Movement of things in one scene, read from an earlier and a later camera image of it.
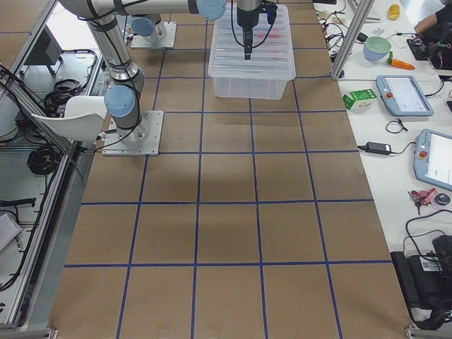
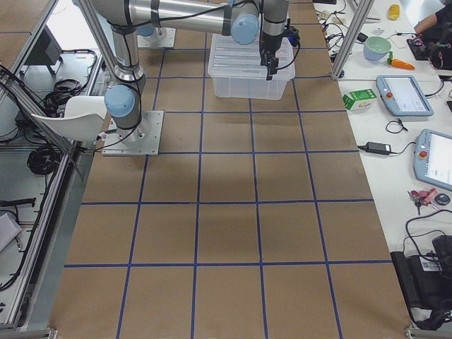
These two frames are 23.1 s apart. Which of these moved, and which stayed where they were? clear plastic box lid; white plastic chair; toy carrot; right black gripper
Moved: right black gripper
Stayed: clear plastic box lid; toy carrot; white plastic chair
